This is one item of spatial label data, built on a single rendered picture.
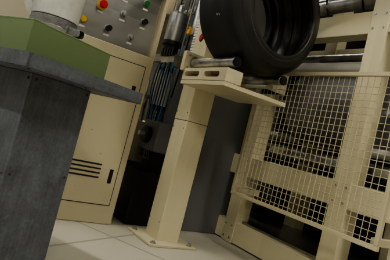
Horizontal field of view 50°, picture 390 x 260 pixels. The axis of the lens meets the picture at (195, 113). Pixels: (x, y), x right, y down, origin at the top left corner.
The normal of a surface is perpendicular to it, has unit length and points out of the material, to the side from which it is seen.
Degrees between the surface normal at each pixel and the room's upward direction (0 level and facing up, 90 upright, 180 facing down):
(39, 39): 90
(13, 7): 90
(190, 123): 90
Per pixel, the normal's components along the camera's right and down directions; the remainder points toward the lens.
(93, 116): 0.53, 0.08
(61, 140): 0.85, 0.18
